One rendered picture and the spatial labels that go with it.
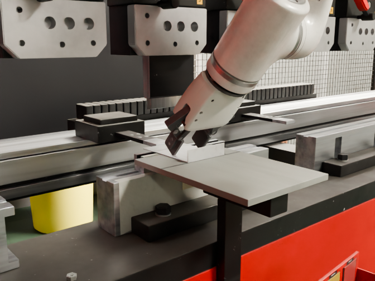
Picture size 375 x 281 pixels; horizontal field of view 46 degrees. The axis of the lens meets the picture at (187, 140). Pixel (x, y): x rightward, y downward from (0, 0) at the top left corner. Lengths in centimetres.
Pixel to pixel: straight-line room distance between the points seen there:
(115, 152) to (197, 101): 40
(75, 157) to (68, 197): 192
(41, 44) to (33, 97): 59
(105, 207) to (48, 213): 219
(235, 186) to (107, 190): 24
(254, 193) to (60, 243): 34
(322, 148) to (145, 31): 60
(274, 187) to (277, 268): 31
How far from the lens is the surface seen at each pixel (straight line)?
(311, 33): 70
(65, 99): 127
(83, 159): 101
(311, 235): 98
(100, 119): 98
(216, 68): 67
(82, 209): 299
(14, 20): 63
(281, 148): 139
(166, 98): 81
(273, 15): 61
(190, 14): 79
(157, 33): 74
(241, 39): 63
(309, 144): 114
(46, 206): 295
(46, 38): 65
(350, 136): 126
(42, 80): 124
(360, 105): 183
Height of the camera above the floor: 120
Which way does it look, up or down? 12 degrees down
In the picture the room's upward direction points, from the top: straight up
